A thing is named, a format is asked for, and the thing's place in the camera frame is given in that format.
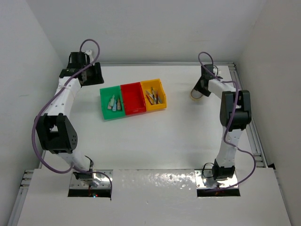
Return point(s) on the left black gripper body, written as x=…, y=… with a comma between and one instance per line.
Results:
x=93, y=75

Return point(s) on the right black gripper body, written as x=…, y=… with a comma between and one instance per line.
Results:
x=199, y=87

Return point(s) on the green eraser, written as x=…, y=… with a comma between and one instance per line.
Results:
x=112, y=101

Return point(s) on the orange eraser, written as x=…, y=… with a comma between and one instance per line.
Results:
x=119, y=107

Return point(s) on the blue eraser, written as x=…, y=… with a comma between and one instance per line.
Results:
x=114, y=108

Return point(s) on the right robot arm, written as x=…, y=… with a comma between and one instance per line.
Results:
x=235, y=115

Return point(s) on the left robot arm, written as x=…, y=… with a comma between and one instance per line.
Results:
x=55, y=131

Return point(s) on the green plastic bin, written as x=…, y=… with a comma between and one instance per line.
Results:
x=105, y=96

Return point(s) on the yellow plastic bin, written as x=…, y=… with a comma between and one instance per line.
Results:
x=157, y=86

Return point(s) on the red plastic bin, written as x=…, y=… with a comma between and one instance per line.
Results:
x=133, y=98

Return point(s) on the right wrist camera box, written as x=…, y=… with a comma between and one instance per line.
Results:
x=216, y=71

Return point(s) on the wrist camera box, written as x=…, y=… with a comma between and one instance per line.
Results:
x=89, y=52
x=216, y=71

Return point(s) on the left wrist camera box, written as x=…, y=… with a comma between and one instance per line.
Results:
x=89, y=52

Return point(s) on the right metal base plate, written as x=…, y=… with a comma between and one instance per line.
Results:
x=205, y=181

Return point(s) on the metal base plate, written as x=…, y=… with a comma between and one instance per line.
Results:
x=103, y=179
x=205, y=181

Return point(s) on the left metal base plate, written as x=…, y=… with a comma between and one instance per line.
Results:
x=103, y=179

